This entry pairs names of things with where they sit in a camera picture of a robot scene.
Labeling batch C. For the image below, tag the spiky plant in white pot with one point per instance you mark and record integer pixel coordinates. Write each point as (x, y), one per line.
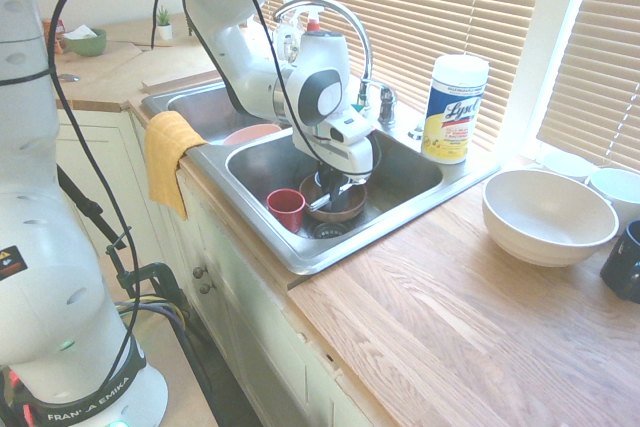
(164, 27)

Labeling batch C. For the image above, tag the white tissue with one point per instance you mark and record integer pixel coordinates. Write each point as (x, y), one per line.
(79, 33)

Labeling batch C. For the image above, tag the chrome sink hole cap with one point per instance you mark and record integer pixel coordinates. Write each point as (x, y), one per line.
(416, 134)

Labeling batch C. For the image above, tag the sink drain strainer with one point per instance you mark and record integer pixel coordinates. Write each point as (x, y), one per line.
(330, 231)

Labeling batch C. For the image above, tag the clear spray bottle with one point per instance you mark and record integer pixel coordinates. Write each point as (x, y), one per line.
(289, 39)

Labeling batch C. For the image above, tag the white cup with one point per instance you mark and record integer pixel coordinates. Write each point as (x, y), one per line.
(617, 187)

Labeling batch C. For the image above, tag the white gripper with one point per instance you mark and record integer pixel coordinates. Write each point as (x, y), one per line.
(350, 159)

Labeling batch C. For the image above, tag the red cup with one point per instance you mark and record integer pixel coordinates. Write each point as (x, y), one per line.
(286, 209)

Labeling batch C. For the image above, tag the white base cabinet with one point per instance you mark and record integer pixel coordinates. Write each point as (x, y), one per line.
(260, 347)

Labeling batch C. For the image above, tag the red cardboard box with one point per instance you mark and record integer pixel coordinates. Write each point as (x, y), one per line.
(59, 39)

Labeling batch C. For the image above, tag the green bowl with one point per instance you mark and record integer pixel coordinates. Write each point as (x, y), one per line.
(87, 46)

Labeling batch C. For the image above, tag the Lysol wipes canister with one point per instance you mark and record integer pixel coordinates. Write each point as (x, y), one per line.
(452, 112)

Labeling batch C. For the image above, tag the round brass cabinet knob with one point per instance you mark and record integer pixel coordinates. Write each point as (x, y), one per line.
(200, 272)
(205, 289)

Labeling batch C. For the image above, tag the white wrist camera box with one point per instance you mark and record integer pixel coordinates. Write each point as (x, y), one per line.
(350, 128)

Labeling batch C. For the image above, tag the white window frame post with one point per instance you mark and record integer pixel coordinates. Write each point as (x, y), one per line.
(550, 47)

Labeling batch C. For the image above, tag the large white bowl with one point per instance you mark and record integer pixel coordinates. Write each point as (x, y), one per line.
(545, 227)

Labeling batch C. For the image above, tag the pink plate in sink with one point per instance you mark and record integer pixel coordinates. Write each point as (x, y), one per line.
(245, 136)

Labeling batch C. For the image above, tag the stainless steel double sink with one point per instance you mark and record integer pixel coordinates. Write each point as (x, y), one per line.
(280, 242)

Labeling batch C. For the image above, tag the dark navy mug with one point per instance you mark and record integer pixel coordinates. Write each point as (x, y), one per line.
(622, 267)

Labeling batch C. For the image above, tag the narrow tan window blind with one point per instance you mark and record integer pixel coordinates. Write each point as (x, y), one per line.
(600, 72)

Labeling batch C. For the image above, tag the brown bowl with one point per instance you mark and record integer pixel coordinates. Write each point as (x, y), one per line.
(357, 202)

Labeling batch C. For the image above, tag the chrome sink faucet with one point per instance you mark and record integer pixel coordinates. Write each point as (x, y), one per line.
(367, 54)

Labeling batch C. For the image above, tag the small white bowl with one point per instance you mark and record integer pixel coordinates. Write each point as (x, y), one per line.
(567, 164)

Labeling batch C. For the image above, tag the black screw clamp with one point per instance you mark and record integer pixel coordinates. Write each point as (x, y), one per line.
(150, 272)

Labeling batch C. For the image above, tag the metal spoon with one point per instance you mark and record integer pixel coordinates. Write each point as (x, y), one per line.
(70, 78)

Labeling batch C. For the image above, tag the yellow dish cloth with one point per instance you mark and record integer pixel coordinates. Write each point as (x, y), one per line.
(167, 157)

